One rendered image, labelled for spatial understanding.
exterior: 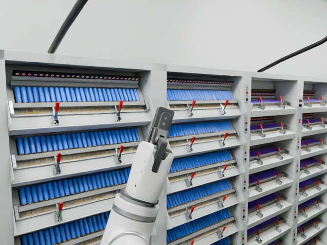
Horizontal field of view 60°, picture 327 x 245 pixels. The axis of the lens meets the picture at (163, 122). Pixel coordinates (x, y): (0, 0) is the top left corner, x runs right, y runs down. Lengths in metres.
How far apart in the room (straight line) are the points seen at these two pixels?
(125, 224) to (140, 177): 0.09
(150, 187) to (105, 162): 0.78
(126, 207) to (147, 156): 0.09
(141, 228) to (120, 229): 0.04
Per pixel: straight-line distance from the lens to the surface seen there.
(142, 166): 0.50
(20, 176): 1.16
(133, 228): 0.52
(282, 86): 2.50
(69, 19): 1.01
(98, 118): 1.22
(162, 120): 0.53
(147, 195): 0.50
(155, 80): 1.36
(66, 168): 1.20
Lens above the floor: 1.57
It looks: 5 degrees down
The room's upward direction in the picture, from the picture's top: straight up
